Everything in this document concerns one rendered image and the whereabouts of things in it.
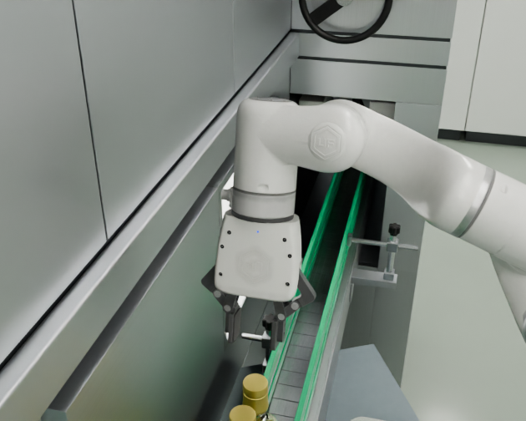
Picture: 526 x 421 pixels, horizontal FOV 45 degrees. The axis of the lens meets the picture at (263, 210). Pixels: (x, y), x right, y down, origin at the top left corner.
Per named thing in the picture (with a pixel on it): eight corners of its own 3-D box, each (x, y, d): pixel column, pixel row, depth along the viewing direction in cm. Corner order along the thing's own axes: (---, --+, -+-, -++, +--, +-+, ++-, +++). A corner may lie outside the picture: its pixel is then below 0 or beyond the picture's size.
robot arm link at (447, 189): (457, 247, 68) (281, 160, 70) (451, 217, 80) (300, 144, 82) (498, 176, 65) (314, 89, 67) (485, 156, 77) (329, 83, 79)
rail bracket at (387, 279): (344, 290, 165) (350, 215, 153) (410, 299, 161) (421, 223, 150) (341, 301, 161) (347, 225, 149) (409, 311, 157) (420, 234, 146)
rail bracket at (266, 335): (245, 358, 129) (244, 306, 123) (278, 364, 128) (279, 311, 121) (240, 372, 126) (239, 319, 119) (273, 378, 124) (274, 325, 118)
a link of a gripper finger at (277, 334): (272, 301, 77) (269, 351, 79) (298, 304, 76) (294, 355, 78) (278, 291, 80) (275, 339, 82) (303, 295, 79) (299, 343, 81)
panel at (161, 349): (265, 230, 153) (265, 94, 136) (277, 232, 152) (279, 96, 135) (86, 607, 77) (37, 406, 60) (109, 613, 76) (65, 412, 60)
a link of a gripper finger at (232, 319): (210, 291, 79) (209, 340, 80) (235, 295, 78) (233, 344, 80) (219, 281, 82) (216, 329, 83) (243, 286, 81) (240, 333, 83)
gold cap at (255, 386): (246, 393, 89) (245, 370, 86) (270, 398, 88) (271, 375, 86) (239, 413, 86) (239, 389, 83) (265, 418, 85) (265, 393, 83)
